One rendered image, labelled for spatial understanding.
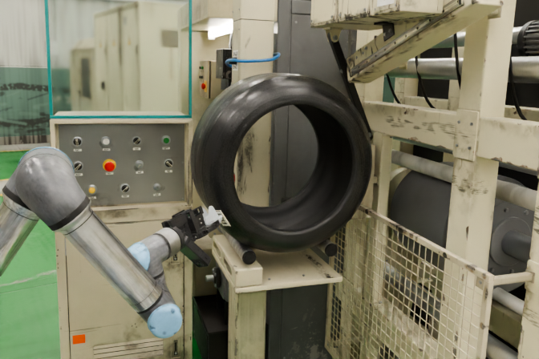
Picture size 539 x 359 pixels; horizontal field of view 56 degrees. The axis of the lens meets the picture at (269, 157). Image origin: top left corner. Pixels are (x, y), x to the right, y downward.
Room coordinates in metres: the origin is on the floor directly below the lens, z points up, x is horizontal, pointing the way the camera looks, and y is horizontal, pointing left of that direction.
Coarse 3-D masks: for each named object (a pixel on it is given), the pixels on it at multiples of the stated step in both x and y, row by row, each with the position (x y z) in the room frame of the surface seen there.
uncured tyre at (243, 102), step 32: (224, 96) 1.60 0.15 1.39; (256, 96) 1.49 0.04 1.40; (288, 96) 1.51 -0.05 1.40; (320, 96) 1.54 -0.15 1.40; (224, 128) 1.46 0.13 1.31; (320, 128) 1.84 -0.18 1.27; (352, 128) 1.58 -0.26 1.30; (192, 160) 1.60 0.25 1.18; (224, 160) 1.45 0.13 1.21; (320, 160) 1.85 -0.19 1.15; (352, 160) 1.60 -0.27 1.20; (224, 192) 1.45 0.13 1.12; (320, 192) 1.83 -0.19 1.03; (352, 192) 1.58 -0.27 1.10; (256, 224) 1.48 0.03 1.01; (288, 224) 1.77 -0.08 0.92; (320, 224) 1.54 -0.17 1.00
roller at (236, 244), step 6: (222, 228) 1.76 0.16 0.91; (228, 234) 1.68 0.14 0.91; (234, 240) 1.61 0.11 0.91; (234, 246) 1.58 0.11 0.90; (240, 246) 1.55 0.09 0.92; (246, 246) 1.54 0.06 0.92; (240, 252) 1.52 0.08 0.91; (246, 252) 1.49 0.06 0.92; (252, 252) 1.49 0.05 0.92; (246, 258) 1.49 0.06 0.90; (252, 258) 1.49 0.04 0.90
